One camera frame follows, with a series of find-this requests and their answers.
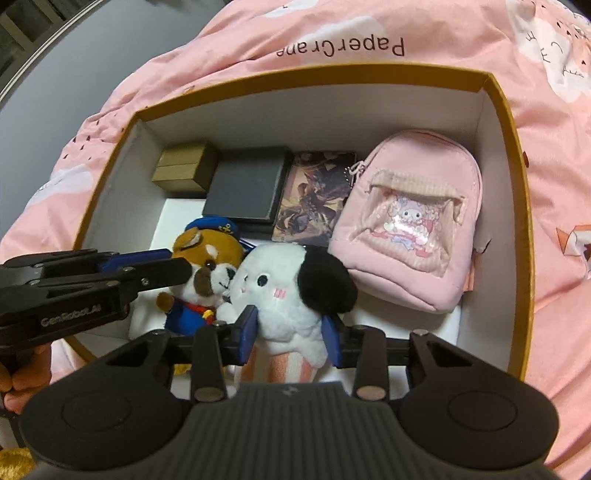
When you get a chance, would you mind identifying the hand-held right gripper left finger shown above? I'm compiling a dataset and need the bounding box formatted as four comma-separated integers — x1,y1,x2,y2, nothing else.
105,305,259,403

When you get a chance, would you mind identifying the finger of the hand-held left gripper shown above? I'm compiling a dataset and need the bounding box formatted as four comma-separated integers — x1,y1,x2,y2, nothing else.
0,257,193,307
2,248,174,280

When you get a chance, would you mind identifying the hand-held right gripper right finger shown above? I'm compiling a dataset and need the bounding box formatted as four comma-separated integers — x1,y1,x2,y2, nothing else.
320,316,501,401

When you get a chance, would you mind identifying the brown dog plush blue uniform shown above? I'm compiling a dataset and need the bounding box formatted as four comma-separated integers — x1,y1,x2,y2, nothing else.
155,215,246,376

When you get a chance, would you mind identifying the white plush black ear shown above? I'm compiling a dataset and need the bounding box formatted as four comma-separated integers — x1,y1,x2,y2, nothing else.
216,243,359,385

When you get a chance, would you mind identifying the small gold gift box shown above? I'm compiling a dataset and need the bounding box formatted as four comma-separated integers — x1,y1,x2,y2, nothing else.
151,141,219,195

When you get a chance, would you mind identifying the white storage box gold rim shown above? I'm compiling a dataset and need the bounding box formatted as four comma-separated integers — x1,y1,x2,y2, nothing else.
65,64,536,385

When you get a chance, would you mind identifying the person's left hand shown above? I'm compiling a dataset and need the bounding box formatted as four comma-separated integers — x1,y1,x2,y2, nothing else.
0,342,52,415

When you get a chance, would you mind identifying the dark grey box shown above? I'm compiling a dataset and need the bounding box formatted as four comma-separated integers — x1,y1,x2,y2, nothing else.
201,146,293,228

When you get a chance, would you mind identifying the pink mini backpack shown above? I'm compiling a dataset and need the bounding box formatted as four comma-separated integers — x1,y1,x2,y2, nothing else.
327,129,484,315

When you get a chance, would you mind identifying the dark art print card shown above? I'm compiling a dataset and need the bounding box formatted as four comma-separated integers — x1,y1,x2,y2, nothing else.
270,150,360,243

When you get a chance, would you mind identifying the yellow object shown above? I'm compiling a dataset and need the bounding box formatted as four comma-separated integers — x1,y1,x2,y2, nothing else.
0,445,36,480

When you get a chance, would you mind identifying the pink printed blanket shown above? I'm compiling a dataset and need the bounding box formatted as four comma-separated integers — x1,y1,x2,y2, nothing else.
0,0,591,480

